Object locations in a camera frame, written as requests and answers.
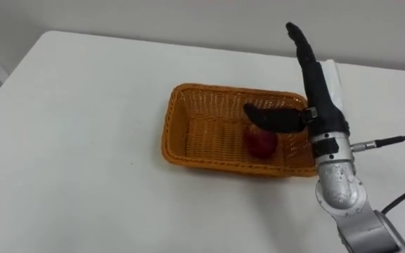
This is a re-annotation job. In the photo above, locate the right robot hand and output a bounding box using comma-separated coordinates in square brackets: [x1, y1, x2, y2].
[243, 21, 351, 138]

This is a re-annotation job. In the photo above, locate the red apple soft toy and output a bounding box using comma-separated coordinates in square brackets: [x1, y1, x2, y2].
[243, 124, 279, 160]

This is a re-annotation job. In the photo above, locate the white table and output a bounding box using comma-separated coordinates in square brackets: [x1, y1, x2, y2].
[0, 30, 405, 253]

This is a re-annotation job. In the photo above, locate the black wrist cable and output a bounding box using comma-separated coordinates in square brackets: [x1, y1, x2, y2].
[350, 133, 405, 215]

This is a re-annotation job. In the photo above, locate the orange woven basket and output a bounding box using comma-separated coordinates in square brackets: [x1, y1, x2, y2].
[160, 82, 318, 178]

